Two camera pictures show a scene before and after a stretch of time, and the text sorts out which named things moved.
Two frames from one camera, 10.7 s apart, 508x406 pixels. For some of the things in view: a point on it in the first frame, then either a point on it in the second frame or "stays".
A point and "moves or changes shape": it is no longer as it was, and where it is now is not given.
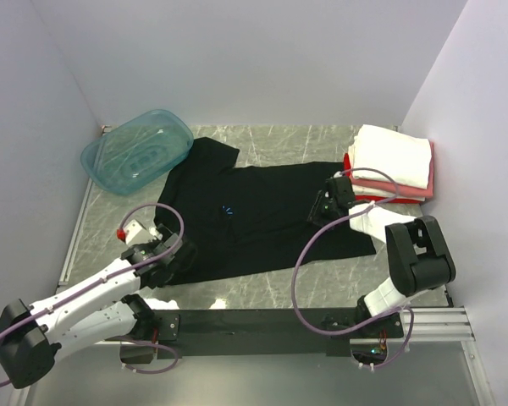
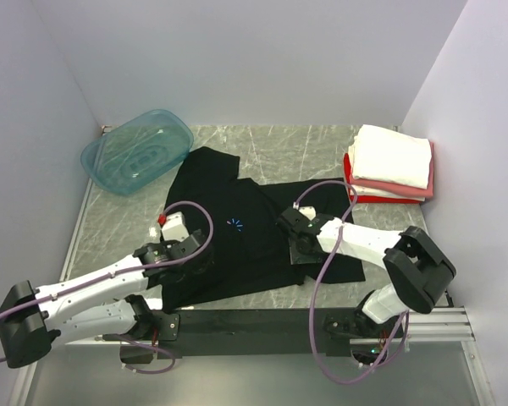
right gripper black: x=315 y=214 → x=296 y=258
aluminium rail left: x=63 y=276 stays
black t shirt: x=249 y=218 moves or changes shape
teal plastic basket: x=135 y=152 stays
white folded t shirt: x=407 y=159 stays
